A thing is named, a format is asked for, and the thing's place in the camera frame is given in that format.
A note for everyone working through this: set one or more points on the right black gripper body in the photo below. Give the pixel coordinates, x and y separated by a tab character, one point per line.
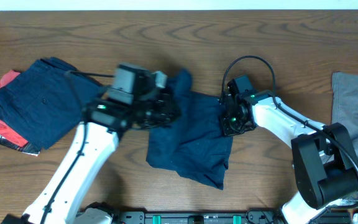
233	124

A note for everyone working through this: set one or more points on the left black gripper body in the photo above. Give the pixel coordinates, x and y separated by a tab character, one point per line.
149	113

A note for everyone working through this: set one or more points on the navy blue shorts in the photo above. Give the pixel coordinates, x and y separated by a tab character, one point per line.
194	145

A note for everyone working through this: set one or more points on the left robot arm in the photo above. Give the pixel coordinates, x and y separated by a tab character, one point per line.
137	98

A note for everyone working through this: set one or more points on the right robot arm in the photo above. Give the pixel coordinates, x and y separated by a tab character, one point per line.
324	158

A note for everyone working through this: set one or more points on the folded navy shorts on stack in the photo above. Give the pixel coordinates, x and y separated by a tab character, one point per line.
41	105

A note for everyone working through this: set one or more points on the folded black printed garment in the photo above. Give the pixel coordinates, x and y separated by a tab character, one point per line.
28	148

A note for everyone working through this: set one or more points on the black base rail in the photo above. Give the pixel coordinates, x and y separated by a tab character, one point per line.
253	216

